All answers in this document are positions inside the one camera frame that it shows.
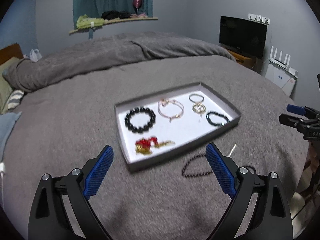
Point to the black clothing on shelf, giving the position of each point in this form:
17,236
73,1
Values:
113,14

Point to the wooden desk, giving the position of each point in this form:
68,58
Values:
248,62

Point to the white box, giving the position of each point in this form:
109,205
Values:
281,78

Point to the white router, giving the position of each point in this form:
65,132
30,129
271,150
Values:
276,57

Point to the light blue cloth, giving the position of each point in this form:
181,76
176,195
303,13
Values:
8,122

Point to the grey duvet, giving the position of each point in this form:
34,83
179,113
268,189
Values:
103,53

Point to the white plastic bag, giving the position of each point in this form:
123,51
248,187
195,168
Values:
35,55

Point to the wooden headboard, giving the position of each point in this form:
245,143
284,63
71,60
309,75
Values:
10,51

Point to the pink wine glass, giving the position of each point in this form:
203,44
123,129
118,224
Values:
137,4

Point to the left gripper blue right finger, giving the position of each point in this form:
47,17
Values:
271,218

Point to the white wall hook rack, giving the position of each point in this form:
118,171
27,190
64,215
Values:
259,19

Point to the green cloth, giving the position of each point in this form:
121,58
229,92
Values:
85,22

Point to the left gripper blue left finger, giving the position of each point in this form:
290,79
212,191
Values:
48,217

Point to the striped pillow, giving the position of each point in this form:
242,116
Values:
14,99

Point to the olive green pillow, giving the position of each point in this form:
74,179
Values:
6,89

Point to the grey jewelry tray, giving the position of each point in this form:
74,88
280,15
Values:
187,116

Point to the black monitor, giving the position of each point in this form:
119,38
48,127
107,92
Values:
245,36

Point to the wooden window shelf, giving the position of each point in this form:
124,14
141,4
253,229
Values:
115,21

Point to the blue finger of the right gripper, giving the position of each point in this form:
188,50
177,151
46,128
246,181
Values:
289,120
303,111

